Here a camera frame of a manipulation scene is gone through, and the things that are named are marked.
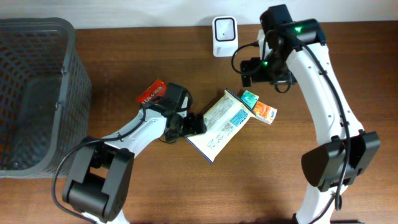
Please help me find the red snack bag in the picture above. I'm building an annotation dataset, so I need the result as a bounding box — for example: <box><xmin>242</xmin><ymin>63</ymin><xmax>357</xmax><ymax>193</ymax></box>
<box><xmin>136</xmin><ymin>80</ymin><xmax>167</xmax><ymax>104</ymax></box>

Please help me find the orange tissue pack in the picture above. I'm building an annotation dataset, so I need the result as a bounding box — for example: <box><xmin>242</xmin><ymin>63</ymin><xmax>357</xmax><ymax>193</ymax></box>
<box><xmin>253</xmin><ymin>101</ymin><xmax>277</xmax><ymax>124</ymax></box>

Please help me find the grey plastic mesh basket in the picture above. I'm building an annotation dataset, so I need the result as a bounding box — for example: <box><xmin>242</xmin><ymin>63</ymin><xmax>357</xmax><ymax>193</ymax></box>
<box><xmin>1</xmin><ymin>17</ymin><xmax>92</xmax><ymax>179</ymax></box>

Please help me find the green tissue pack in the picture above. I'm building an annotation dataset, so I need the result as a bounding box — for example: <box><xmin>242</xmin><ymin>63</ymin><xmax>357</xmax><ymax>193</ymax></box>
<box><xmin>241</xmin><ymin>90</ymin><xmax>259</xmax><ymax>109</ymax></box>

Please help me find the white barcode scanner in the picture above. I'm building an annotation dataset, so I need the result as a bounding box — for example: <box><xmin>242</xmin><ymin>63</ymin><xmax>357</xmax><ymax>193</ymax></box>
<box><xmin>211</xmin><ymin>16</ymin><xmax>238</xmax><ymax>57</ymax></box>

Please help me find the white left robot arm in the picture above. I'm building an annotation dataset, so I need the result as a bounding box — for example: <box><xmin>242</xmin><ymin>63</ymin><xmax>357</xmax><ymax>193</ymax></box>
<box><xmin>52</xmin><ymin>83</ymin><xmax>206</xmax><ymax>223</ymax></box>

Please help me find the cream biscuit packet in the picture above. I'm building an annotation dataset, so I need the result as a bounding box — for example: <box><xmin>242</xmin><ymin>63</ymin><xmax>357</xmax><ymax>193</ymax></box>
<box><xmin>185</xmin><ymin>89</ymin><xmax>255</xmax><ymax>164</ymax></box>

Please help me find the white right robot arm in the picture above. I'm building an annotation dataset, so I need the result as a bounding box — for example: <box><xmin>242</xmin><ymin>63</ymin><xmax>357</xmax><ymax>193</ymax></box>
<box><xmin>237</xmin><ymin>4</ymin><xmax>381</xmax><ymax>223</ymax></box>

